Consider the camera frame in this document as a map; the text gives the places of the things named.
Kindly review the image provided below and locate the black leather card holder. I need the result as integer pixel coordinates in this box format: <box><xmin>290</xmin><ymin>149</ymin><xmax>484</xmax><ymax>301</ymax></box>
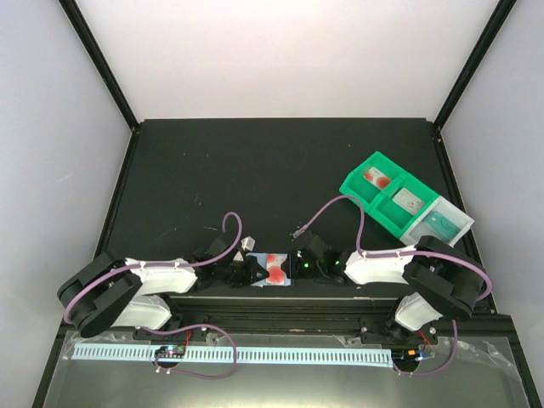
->
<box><xmin>248</xmin><ymin>252</ymin><xmax>292</xmax><ymax>287</ymax></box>

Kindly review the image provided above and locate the red dotted card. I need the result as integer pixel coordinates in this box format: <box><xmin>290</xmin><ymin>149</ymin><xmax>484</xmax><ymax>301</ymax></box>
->
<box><xmin>266</xmin><ymin>253</ymin><xmax>291</xmax><ymax>286</ymax></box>
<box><xmin>363</xmin><ymin>167</ymin><xmax>391</xmax><ymax>190</ymax></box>

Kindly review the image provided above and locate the teal VIP card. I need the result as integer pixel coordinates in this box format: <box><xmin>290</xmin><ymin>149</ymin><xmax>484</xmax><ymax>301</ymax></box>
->
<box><xmin>425</xmin><ymin>211</ymin><xmax>460</xmax><ymax>242</ymax></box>

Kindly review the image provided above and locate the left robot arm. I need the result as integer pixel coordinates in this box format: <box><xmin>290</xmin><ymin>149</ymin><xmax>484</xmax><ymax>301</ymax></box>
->
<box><xmin>57</xmin><ymin>233</ymin><xmax>272</xmax><ymax>339</ymax></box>

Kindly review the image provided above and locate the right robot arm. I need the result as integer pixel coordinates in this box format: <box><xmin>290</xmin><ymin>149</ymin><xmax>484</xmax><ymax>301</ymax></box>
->
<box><xmin>290</xmin><ymin>229</ymin><xmax>492</xmax><ymax>343</ymax></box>

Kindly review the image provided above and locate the white pink card in bin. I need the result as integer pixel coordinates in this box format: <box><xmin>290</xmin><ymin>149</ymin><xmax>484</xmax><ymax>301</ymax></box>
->
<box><xmin>393</xmin><ymin>187</ymin><xmax>425</xmax><ymax>215</ymax></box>

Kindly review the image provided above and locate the green divided bin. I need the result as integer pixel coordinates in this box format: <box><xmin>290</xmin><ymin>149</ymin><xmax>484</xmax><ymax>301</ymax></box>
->
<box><xmin>339</xmin><ymin>151</ymin><xmax>439</xmax><ymax>239</ymax></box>

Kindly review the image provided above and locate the small circuit board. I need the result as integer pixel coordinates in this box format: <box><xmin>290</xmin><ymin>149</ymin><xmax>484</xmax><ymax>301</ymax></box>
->
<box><xmin>156</xmin><ymin>345</ymin><xmax>185</xmax><ymax>359</ymax></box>

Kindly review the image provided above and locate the clear plastic bin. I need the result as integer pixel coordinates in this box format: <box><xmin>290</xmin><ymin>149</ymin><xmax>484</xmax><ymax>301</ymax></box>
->
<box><xmin>399</xmin><ymin>195</ymin><xmax>474</xmax><ymax>247</ymax></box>

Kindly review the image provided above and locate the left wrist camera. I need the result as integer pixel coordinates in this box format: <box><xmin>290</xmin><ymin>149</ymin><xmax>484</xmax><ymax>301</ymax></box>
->
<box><xmin>241</xmin><ymin>236</ymin><xmax>256</xmax><ymax>252</ymax></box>

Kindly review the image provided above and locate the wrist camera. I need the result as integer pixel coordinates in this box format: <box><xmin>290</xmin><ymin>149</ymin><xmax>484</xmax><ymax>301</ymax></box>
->
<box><xmin>241</xmin><ymin>236</ymin><xmax>256</xmax><ymax>252</ymax></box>
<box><xmin>291</xmin><ymin>224</ymin><xmax>309</xmax><ymax>240</ymax></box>

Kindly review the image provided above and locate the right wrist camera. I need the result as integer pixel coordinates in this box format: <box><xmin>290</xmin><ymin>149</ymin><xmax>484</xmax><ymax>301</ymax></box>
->
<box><xmin>291</xmin><ymin>224</ymin><xmax>309</xmax><ymax>240</ymax></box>

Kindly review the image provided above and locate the black aluminium rail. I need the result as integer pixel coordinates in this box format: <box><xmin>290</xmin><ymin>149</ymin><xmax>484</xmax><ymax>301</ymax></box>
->
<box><xmin>173</xmin><ymin>297</ymin><xmax>394</xmax><ymax>334</ymax></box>

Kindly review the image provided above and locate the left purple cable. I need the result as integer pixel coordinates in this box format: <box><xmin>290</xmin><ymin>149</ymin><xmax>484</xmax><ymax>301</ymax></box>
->
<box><xmin>63</xmin><ymin>212</ymin><xmax>243</xmax><ymax>324</ymax></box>

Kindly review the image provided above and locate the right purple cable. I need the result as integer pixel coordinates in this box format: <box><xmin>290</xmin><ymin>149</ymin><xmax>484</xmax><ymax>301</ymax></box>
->
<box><xmin>292</xmin><ymin>194</ymin><xmax>494</xmax><ymax>303</ymax></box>

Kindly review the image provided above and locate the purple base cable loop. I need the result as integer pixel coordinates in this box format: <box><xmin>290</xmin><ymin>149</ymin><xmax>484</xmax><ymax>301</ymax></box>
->
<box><xmin>153</xmin><ymin>323</ymin><xmax>238</xmax><ymax>379</ymax></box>

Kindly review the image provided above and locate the white slotted cable duct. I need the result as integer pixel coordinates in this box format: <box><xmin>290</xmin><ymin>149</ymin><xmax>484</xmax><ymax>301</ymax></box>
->
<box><xmin>71</xmin><ymin>343</ymin><xmax>394</xmax><ymax>368</ymax></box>

